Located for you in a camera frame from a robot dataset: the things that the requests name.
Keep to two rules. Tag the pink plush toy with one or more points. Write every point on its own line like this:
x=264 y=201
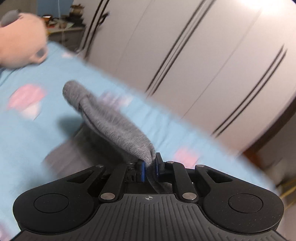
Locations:
x=24 y=39

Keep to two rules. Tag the light blue mushroom bedsheet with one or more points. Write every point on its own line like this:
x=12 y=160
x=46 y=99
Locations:
x=35 y=118

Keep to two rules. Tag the white wardrobe with black stripes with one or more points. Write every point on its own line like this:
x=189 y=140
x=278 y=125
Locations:
x=227 y=67

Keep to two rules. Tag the cluttered bedside table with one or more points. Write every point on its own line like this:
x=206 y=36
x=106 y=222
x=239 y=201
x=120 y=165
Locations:
x=64 y=22

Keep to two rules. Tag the grey knit pants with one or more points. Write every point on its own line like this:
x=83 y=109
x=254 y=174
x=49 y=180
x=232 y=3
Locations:
x=105 y=137

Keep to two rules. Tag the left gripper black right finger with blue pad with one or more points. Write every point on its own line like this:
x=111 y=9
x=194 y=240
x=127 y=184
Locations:
x=163 y=169

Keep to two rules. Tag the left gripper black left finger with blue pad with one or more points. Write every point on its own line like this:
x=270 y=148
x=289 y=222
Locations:
x=135 y=171

